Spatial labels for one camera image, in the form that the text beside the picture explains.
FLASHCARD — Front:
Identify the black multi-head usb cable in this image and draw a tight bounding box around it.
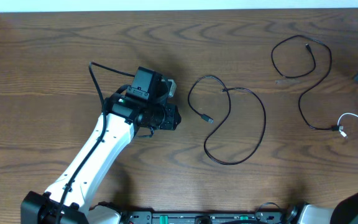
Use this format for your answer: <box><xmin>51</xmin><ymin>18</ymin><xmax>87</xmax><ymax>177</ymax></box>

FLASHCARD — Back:
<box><xmin>187</xmin><ymin>75</ymin><xmax>267</xmax><ymax>166</ymax></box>

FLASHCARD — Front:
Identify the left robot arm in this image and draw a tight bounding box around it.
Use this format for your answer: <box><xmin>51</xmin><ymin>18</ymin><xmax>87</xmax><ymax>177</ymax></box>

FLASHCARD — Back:
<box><xmin>21</xmin><ymin>67</ymin><xmax>181</xmax><ymax>223</ymax></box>

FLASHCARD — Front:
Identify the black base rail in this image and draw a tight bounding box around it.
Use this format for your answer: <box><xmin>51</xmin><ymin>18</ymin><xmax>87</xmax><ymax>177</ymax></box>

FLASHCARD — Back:
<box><xmin>119</xmin><ymin>210</ymin><xmax>286</xmax><ymax>224</ymax></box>

